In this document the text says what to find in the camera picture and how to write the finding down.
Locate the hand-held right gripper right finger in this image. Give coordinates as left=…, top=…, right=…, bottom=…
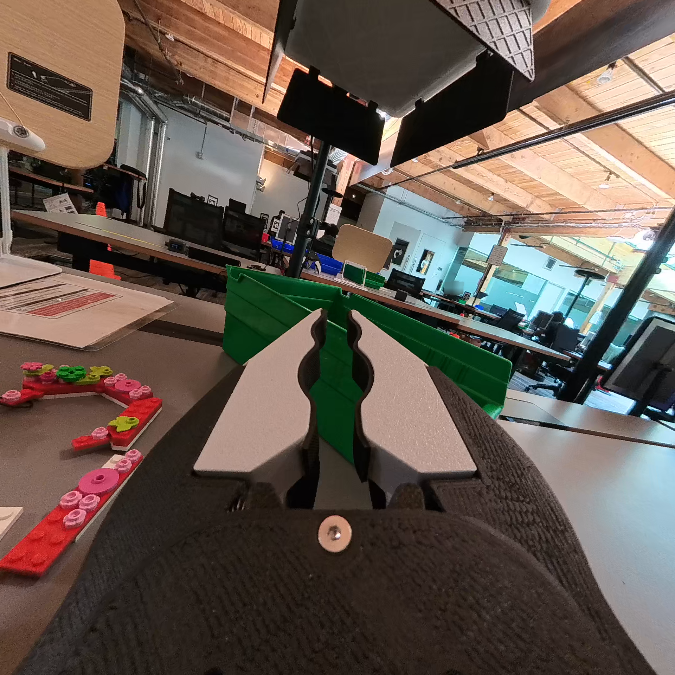
left=347, top=309, right=478, bottom=508

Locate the long red lego flower plate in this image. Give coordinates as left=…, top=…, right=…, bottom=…
left=0, top=449, right=144, bottom=578

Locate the large wooden panel black label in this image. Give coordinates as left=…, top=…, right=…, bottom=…
left=0, top=0, right=126, bottom=169

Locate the small wooden panel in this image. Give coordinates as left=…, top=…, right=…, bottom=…
left=333, top=224, right=393, bottom=275

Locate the white stand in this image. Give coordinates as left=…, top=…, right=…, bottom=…
left=0, top=118, right=63, bottom=290

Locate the long grey table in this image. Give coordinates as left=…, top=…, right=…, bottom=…
left=11, top=210, right=275, bottom=276

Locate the overhead grey light box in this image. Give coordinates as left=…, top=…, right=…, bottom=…
left=262, top=0, right=552, bottom=167

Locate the black monitor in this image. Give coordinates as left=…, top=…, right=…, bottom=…
left=601, top=315, right=675, bottom=417

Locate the laminated instruction sheet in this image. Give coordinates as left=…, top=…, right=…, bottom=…
left=0, top=274, right=177, bottom=351

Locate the blue plastic bin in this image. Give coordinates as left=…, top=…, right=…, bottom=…
left=271, top=237, right=345, bottom=276

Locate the angled red lego flower assembly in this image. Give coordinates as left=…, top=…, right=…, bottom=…
left=0, top=361, right=163, bottom=452

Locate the black slanted pole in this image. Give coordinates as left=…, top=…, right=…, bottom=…
left=559, top=211, right=675, bottom=404

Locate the long wood-edged table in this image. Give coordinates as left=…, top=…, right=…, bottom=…
left=301, top=271, right=571, bottom=362

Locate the black ceiling rail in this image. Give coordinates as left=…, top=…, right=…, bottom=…
left=452, top=92, right=675, bottom=171

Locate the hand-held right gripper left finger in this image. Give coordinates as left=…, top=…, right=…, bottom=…
left=194, top=309, right=325, bottom=508

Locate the small green sign holder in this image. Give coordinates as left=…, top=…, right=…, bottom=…
left=342, top=261, right=386, bottom=290

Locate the black upright pole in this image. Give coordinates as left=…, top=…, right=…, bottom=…
left=285, top=142, right=334, bottom=278

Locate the green plastic bin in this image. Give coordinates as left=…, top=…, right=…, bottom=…
left=223, top=265, right=513, bottom=465

